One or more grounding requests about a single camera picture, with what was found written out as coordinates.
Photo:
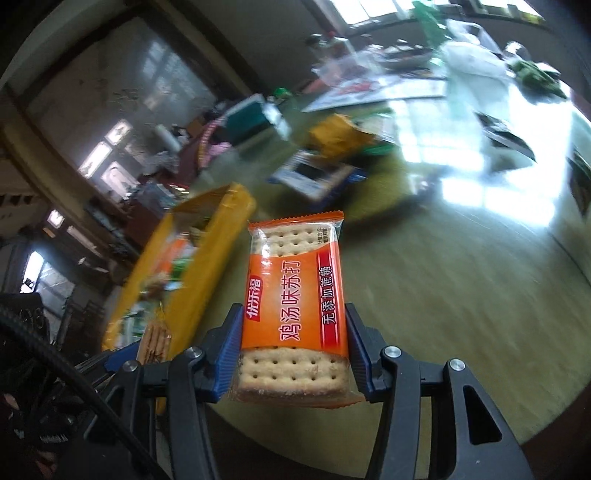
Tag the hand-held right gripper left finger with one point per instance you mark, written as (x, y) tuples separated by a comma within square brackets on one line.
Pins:
[(226, 355)]

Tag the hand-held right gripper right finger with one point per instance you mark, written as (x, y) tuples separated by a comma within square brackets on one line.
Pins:
[(360, 360)]

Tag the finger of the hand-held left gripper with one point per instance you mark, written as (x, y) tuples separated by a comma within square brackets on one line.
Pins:
[(115, 356)]

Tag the orange cracker packet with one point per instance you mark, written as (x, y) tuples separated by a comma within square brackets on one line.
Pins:
[(293, 295)]

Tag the yellow cardboard box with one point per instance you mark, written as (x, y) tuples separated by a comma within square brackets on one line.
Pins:
[(231, 212)]

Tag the olive green snack packet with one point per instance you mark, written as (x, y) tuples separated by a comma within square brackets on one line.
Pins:
[(383, 184)]

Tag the blue snack packet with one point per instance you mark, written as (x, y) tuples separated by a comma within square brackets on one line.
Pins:
[(314, 177)]

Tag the pink hoop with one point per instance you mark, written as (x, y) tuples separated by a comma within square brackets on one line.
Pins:
[(205, 138)]

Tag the white paper towel roll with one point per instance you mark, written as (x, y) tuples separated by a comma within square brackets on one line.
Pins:
[(167, 138)]

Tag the green-edged cracker packet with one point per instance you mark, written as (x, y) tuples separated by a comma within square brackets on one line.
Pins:
[(376, 136)]

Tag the crumpled yellow snack packet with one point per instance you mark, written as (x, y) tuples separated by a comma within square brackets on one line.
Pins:
[(334, 134)]

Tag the teal tissue box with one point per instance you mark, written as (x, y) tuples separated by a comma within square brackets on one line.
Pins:
[(247, 115)]

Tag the black and silver packet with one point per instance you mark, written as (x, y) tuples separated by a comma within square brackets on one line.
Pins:
[(505, 136), (579, 177)]

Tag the printed paper sheet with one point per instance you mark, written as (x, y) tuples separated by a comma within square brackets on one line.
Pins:
[(369, 90)]

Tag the clear plastic container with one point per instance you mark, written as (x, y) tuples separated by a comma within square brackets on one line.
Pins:
[(339, 67)]

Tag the metal bowl with food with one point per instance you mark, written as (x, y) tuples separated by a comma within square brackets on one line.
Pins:
[(408, 54)]

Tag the glass jar red lid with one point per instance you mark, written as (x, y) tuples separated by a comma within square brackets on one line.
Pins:
[(336, 41)]

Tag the glass jar dark lid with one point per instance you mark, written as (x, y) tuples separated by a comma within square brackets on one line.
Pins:
[(315, 42)]

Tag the clear plastic bag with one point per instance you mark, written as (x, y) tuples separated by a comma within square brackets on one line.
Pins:
[(471, 55)]

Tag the green cloth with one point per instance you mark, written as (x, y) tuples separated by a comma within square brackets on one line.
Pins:
[(538, 76)]

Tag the green plastic bottle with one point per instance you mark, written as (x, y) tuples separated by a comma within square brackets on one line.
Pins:
[(427, 21)]

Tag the drinking glass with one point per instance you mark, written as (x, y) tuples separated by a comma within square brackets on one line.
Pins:
[(513, 50)]

